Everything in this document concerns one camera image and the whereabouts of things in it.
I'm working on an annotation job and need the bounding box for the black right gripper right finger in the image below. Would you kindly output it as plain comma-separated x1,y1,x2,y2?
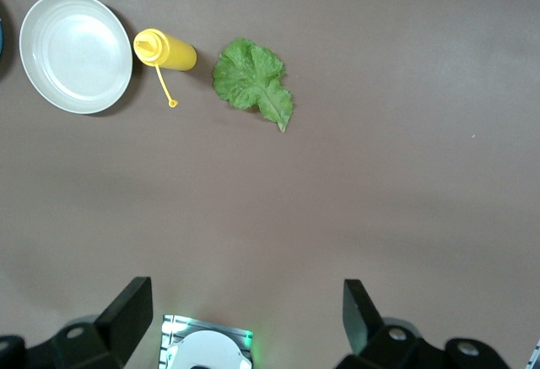
335,279,511,369

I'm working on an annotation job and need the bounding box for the yellow squeeze bottle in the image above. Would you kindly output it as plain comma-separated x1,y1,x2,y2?
132,28,198,109

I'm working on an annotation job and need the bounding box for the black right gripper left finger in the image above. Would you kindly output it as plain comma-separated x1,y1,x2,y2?
0,276,154,369

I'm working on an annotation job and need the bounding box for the beige plate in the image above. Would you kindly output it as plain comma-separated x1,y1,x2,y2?
19,0,134,116

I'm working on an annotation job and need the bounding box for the green lettuce leaf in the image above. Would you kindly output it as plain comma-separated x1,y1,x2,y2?
211,37,295,133

